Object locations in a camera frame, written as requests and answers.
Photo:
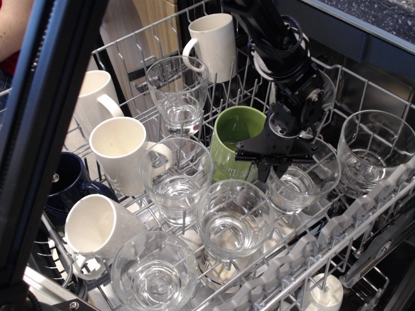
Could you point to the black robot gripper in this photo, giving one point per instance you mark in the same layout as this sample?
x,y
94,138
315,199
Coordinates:
x,y
278,143

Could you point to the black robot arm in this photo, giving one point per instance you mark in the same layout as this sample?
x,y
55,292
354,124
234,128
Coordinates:
x,y
280,54

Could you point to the green ceramic mug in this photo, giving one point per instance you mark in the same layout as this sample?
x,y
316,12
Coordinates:
x,y
234,124

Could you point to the clear glass behind gripper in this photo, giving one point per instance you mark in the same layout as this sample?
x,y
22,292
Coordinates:
x,y
328,98

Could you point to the grey plastic tine holder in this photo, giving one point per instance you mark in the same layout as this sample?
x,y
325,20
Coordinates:
x,y
311,253

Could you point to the tall clear glass back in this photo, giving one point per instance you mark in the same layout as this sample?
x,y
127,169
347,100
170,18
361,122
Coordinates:
x,y
178,87

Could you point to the white rack wheel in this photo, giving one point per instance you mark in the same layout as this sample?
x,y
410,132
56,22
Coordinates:
x,y
326,293

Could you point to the white mug back centre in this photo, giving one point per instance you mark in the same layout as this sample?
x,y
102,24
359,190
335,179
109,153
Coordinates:
x,y
213,40

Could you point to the white mug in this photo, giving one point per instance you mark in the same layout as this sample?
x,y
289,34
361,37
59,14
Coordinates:
x,y
119,145
97,101
213,40
98,227

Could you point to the white mug middle left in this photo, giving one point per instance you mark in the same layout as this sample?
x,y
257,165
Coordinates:
x,y
119,145

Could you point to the clear glass front bottom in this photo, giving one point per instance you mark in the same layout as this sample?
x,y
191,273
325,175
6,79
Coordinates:
x,y
154,271

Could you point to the white mug back left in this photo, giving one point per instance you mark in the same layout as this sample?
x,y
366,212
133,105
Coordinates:
x,y
97,101

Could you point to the white mug front left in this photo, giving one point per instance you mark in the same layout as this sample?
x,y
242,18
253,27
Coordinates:
x,y
98,227

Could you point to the dark blue mug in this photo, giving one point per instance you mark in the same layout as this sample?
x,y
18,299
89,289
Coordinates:
x,y
71,182

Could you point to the person in red shirt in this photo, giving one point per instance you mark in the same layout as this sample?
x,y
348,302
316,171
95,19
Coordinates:
x,y
15,15

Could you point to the metal wire dishwasher rack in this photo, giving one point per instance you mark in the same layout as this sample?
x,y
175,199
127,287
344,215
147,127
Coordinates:
x,y
361,241

